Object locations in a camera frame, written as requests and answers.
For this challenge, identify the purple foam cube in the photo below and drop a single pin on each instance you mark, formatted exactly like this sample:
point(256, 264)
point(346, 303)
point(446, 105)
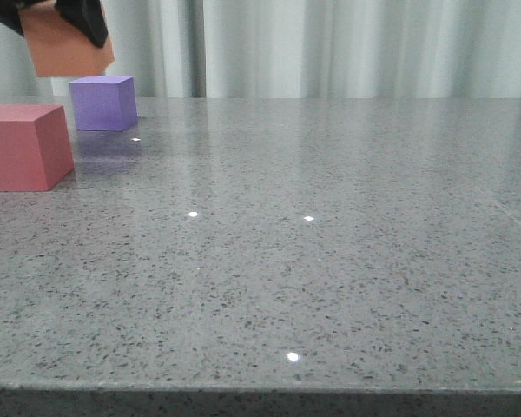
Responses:
point(104, 103)

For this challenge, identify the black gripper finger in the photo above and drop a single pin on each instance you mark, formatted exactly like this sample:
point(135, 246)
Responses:
point(9, 13)
point(87, 16)

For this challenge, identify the red foam cube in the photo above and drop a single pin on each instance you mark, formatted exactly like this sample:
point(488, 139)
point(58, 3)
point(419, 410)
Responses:
point(35, 150)

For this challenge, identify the pale grey-green curtain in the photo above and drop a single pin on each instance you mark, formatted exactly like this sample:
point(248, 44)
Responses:
point(298, 49)

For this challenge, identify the orange foam cube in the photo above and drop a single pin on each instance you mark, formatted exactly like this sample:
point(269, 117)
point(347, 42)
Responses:
point(57, 48)

